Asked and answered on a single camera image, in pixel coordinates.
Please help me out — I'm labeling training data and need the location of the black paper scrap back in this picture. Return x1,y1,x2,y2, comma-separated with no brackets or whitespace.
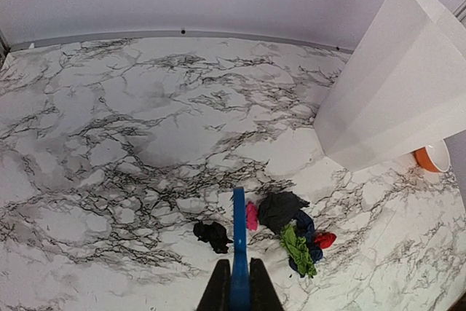
193,221,233,254

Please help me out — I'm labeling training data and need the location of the small magenta paper scrap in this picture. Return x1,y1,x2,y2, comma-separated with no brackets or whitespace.
245,202,258,231

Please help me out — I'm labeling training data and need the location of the left aluminium corner post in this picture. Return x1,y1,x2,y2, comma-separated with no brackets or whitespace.
0,31,10,65

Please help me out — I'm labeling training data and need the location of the small red paper scrap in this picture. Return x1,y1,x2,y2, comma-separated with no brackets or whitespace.
314,232,337,249

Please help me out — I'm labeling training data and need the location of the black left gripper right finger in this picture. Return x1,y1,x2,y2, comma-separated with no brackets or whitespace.
250,258,283,311

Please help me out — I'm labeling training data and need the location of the white plastic waste bin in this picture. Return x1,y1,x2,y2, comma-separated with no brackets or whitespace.
314,0,465,171

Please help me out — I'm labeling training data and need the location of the dark grey paper scrap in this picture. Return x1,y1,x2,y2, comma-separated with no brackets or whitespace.
258,192,310,235

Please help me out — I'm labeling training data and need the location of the aluminium corner post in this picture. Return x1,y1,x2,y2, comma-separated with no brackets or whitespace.
454,1,466,25
0,31,10,65

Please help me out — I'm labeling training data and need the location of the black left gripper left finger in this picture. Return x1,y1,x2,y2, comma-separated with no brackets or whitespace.
196,259,231,311

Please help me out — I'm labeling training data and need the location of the right aluminium corner post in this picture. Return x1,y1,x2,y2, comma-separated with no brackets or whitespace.
454,1,466,25

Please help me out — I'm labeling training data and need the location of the white and orange bowl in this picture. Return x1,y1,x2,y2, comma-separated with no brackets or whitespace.
413,140,451,173

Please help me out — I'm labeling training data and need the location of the blue hand brush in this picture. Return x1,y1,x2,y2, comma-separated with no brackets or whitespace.
229,187,252,311

